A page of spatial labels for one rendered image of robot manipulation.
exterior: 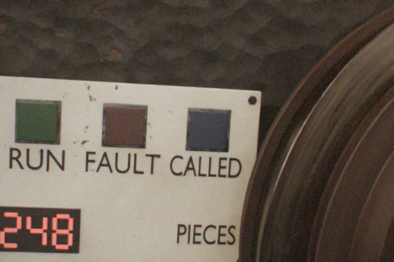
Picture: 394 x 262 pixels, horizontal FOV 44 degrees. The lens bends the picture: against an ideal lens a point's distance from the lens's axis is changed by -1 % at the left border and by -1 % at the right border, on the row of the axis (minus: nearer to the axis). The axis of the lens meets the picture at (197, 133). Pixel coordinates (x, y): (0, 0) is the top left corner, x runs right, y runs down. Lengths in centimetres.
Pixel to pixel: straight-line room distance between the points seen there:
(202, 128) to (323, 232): 17
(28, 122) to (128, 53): 12
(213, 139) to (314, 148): 14
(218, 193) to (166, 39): 16
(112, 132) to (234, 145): 12
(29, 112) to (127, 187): 11
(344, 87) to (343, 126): 3
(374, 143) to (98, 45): 27
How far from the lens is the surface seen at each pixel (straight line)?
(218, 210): 49
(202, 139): 47
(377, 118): 36
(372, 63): 37
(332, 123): 36
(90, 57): 49
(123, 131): 47
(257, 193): 42
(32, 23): 50
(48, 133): 48
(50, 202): 49
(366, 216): 36
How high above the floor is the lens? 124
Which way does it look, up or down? 6 degrees down
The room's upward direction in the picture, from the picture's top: 3 degrees clockwise
